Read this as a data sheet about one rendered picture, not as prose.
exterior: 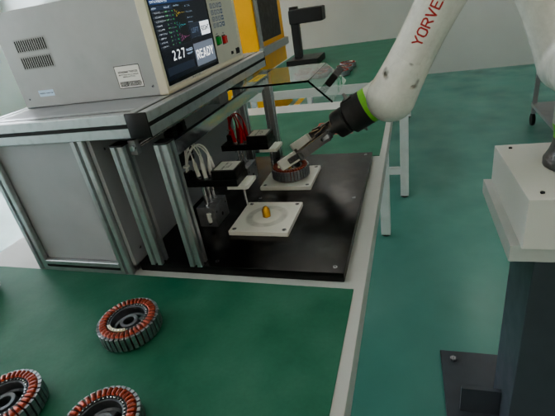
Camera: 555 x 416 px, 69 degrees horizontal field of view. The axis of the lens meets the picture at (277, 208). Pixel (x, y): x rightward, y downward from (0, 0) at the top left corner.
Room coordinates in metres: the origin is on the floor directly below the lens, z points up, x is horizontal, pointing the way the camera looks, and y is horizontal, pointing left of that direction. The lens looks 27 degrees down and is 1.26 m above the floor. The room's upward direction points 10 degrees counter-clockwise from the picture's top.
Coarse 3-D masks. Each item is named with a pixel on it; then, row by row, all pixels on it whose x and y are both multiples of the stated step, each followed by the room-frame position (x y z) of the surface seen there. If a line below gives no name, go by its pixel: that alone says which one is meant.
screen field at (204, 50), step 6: (198, 42) 1.03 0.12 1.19; (204, 42) 1.06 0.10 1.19; (210, 42) 1.09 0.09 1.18; (198, 48) 1.03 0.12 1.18; (204, 48) 1.05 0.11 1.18; (210, 48) 1.08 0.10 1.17; (198, 54) 1.02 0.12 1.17; (204, 54) 1.05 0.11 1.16; (210, 54) 1.07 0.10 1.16; (198, 60) 1.01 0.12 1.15; (204, 60) 1.04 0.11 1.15; (210, 60) 1.07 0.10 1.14; (198, 66) 1.01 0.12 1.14
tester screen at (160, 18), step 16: (160, 0) 0.92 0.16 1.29; (176, 0) 0.98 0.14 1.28; (192, 0) 1.05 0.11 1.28; (160, 16) 0.91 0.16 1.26; (176, 16) 0.96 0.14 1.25; (192, 16) 1.03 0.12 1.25; (160, 32) 0.89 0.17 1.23; (176, 32) 0.95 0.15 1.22; (160, 48) 0.88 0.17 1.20; (176, 48) 0.93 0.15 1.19; (192, 48) 1.00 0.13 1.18; (176, 64) 0.92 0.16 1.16
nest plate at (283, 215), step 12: (252, 204) 0.98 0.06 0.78; (264, 204) 0.96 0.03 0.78; (276, 204) 0.95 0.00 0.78; (288, 204) 0.94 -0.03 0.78; (300, 204) 0.93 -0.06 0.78; (240, 216) 0.92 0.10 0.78; (252, 216) 0.91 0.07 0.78; (276, 216) 0.88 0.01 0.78; (288, 216) 0.87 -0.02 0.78; (240, 228) 0.86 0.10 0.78; (252, 228) 0.85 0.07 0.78; (264, 228) 0.84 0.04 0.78; (276, 228) 0.83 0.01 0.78; (288, 228) 0.82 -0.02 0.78
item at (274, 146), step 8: (248, 136) 1.13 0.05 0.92; (256, 136) 1.12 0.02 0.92; (264, 136) 1.11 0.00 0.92; (272, 136) 1.15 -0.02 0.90; (224, 144) 1.17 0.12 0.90; (232, 144) 1.15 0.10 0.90; (240, 144) 1.14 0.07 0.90; (248, 144) 1.13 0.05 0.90; (256, 144) 1.12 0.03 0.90; (264, 144) 1.11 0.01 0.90; (272, 144) 1.14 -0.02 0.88; (280, 144) 1.14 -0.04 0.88; (240, 152) 1.17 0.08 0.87
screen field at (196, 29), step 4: (204, 20) 1.08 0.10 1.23; (188, 24) 1.01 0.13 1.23; (192, 24) 1.02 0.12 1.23; (196, 24) 1.04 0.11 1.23; (200, 24) 1.06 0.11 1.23; (204, 24) 1.08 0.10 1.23; (208, 24) 1.10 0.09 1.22; (192, 28) 1.02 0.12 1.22; (196, 28) 1.03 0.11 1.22; (200, 28) 1.05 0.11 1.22; (204, 28) 1.07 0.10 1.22; (208, 28) 1.09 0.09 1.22; (192, 32) 1.02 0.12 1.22; (196, 32) 1.03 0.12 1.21; (200, 32) 1.05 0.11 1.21; (204, 32) 1.07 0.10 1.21; (208, 32) 1.09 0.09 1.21; (192, 36) 1.01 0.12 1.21; (196, 36) 1.03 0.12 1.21
